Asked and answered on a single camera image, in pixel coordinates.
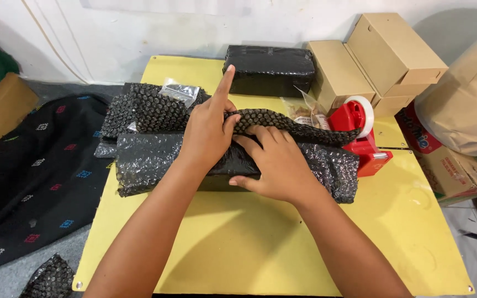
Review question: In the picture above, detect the flat brown cardboard box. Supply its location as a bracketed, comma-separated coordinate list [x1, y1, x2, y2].
[307, 40, 377, 113]

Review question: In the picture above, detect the crumpled black bubble wrap piece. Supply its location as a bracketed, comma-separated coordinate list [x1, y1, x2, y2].
[19, 253, 75, 298]

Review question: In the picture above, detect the large brown cardboard box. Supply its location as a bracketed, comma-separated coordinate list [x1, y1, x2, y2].
[346, 12, 449, 98]

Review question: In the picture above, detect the clear snack bag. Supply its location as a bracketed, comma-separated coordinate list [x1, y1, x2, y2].
[280, 86, 331, 131]

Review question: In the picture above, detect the black patterned cloth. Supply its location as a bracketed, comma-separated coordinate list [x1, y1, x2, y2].
[0, 94, 117, 278]

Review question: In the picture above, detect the beige wall cable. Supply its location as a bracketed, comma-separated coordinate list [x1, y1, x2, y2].
[21, 0, 78, 84]

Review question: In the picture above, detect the small brown cardboard box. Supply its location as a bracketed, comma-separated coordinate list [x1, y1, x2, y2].
[371, 94, 416, 118]

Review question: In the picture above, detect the person's left hand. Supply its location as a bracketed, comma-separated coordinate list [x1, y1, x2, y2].
[178, 64, 242, 174]

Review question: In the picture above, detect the black bubble wrap sheet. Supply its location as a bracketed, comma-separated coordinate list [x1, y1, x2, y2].
[94, 83, 140, 159]
[114, 83, 361, 204]

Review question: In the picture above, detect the small clear zip bag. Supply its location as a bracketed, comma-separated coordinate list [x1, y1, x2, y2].
[158, 78, 200, 108]

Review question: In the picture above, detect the brown paper sack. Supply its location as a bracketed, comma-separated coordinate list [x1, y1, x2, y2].
[414, 25, 477, 157]

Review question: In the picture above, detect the red tape dispenser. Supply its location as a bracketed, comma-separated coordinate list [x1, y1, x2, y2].
[327, 99, 393, 178]

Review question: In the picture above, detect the person's right hand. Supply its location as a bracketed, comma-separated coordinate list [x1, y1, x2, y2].
[229, 125, 326, 204]

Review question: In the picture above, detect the white tape roll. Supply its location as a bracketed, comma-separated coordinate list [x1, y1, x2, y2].
[343, 95, 375, 139]

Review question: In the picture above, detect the brown cardboard carton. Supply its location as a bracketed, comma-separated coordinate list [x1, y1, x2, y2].
[0, 72, 39, 160]

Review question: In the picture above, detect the black wrapped parcel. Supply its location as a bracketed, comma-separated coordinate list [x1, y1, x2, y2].
[223, 45, 317, 98]

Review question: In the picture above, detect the printed cardboard carton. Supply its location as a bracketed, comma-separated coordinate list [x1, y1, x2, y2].
[395, 101, 477, 206]

